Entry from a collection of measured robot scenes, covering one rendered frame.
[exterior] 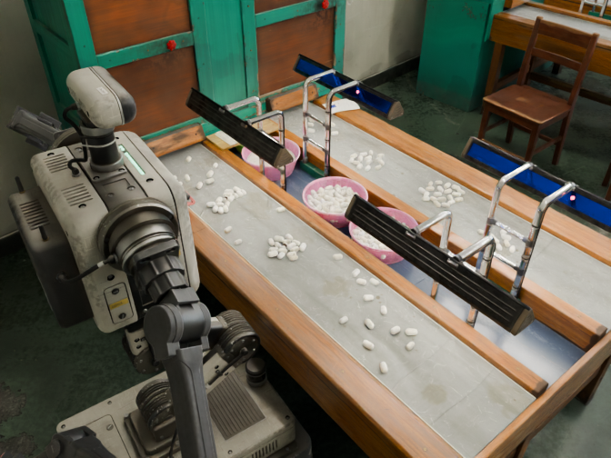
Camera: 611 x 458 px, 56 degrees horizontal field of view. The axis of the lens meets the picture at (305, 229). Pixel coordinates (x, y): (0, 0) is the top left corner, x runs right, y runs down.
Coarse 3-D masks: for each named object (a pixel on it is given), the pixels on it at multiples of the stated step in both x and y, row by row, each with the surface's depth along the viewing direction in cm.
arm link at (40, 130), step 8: (16, 112) 177; (24, 112) 176; (16, 120) 175; (24, 120) 173; (32, 120) 171; (40, 120) 183; (16, 128) 176; (24, 128) 172; (32, 128) 169; (40, 128) 166; (48, 128) 164; (32, 136) 183; (40, 136) 165; (48, 136) 162
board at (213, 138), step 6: (264, 120) 282; (264, 126) 277; (270, 126) 277; (276, 126) 277; (270, 132) 274; (210, 138) 268; (216, 138) 268; (216, 144) 264; (222, 144) 263; (228, 144) 263; (234, 144) 264; (222, 150) 261
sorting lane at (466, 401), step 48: (192, 192) 240; (288, 288) 196; (336, 288) 196; (384, 288) 196; (336, 336) 179; (384, 336) 179; (432, 336) 179; (384, 384) 165; (432, 384) 165; (480, 384) 165; (480, 432) 153
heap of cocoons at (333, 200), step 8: (336, 184) 244; (312, 192) 240; (320, 192) 241; (328, 192) 240; (336, 192) 240; (344, 192) 240; (352, 192) 242; (312, 200) 236; (320, 200) 236; (328, 200) 237; (336, 200) 235; (344, 200) 238; (320, 208) 232; (328, 208) 234; (336, 208) 231; (344, 208) 232
